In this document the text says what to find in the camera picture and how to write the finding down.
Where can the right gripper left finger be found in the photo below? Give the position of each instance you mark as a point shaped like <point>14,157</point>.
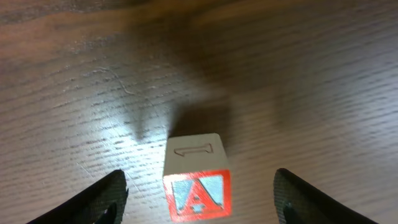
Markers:
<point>102,202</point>

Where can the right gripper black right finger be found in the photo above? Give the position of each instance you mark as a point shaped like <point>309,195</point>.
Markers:
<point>297,201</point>

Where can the red letter A block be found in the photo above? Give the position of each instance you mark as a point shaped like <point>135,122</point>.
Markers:
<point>197,178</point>

